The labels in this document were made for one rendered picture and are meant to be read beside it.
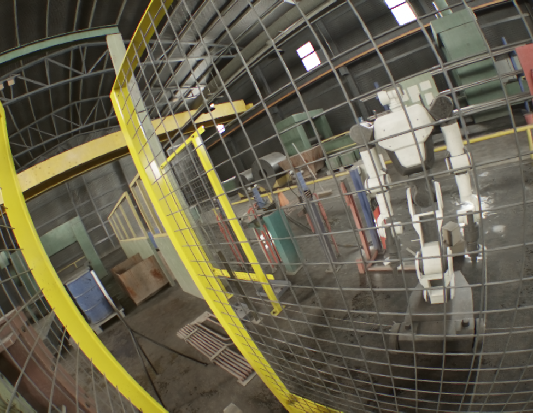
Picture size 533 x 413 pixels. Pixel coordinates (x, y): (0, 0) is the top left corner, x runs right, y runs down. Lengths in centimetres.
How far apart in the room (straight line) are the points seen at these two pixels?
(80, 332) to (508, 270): 241
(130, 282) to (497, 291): 485
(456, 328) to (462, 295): 32
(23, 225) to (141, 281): 409
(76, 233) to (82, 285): 637
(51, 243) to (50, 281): 1049
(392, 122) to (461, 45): 853
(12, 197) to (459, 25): 994
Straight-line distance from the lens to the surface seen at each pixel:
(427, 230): 130
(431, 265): 130
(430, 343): 156
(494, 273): 219
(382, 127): 114
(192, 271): 77
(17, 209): 66
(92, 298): 474
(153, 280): 471
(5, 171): 70
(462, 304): 172
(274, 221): 280
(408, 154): 116
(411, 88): 709
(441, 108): 118
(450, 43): 953
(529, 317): 189
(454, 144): 122
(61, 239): 1107
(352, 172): 248
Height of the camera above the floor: 139
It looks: 10 degrees down
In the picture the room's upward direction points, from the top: 24 degrees counter-clockwise
